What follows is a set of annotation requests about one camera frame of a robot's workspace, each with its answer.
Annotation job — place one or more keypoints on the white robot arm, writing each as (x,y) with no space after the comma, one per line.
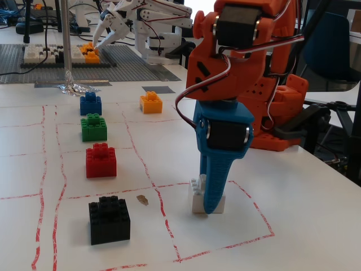
(141,36)

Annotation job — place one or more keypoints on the white lego block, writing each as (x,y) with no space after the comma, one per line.
(197,203)

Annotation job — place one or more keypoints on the brown scrap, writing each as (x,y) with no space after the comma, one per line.
(143,200)

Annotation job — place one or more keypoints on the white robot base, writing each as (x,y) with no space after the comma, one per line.
(81,17)

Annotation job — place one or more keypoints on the grey lego baseplate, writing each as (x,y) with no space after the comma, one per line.
(124,67)

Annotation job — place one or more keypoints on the orange brick stack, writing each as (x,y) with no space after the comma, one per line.
(91,56)

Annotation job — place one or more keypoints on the dark blue chair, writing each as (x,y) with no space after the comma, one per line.
(332,48)

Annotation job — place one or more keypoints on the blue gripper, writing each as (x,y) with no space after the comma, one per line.
(225,113)

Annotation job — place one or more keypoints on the green lego block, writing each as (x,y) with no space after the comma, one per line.
(94,130)

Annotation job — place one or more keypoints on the orange lego block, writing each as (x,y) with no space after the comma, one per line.
(152,105)

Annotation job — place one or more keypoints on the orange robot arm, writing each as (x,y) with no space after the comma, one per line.
(214,73)

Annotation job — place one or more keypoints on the red lego block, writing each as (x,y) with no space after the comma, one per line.
(101,165)

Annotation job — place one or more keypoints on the grey tape strip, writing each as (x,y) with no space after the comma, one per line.
(50,84)

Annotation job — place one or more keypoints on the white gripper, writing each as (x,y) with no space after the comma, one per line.
(114,23)

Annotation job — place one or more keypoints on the black lego block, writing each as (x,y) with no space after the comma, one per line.
(110,223)

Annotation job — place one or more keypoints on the metal pole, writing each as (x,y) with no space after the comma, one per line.
(66,34)

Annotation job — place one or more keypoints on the blue lego block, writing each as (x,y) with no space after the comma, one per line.
(90,105)

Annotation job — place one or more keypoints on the black and white brick stack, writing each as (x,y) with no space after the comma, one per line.
(56,53)

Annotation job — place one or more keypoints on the black table clamp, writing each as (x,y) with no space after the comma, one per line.
(318,115)

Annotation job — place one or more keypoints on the black stand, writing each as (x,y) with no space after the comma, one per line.
(26,19)

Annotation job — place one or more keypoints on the crumpled aluminium foil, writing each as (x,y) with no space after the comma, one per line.
(76,89)

